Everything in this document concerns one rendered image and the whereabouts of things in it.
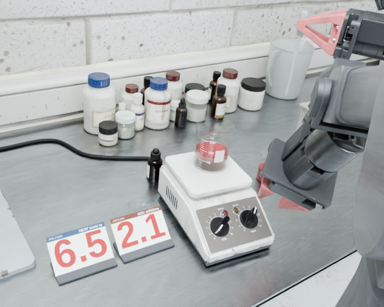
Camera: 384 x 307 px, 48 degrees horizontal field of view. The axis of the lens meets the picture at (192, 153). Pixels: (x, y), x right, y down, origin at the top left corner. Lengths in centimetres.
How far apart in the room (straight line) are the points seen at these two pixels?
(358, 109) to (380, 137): 15
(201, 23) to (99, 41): 30
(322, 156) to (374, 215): 30
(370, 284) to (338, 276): 47
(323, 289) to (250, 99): 61
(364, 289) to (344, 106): 19
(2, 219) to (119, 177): 23
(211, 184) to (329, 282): 24
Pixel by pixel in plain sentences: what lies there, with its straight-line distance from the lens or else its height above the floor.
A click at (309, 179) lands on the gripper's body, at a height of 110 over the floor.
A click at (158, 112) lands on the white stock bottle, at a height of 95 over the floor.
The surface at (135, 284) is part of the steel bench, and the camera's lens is 67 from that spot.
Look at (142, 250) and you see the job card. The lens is 71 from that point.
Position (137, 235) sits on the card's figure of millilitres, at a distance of 71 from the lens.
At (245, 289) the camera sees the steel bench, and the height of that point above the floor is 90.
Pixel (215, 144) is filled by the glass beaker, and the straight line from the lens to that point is 71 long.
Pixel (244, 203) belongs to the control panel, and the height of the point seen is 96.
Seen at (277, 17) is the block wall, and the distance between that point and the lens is 141.
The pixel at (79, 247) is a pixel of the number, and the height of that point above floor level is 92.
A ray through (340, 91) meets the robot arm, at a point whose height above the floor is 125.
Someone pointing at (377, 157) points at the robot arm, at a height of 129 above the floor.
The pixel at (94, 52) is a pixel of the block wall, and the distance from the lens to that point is 109.
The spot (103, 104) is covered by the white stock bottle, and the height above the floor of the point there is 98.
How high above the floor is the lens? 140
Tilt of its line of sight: 32 degrees down
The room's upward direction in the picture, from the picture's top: 7 degrees clockwise
